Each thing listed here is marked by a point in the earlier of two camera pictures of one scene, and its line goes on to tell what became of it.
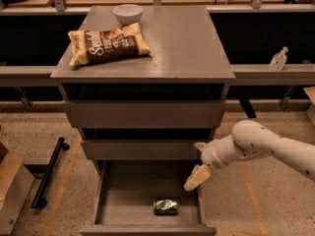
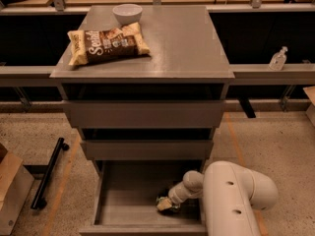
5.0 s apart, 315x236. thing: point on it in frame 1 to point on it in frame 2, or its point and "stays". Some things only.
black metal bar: (39, 199) stays
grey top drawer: (143, 114) stays
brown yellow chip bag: (107, 43) stays
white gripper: (211, 155) to (174, 194)
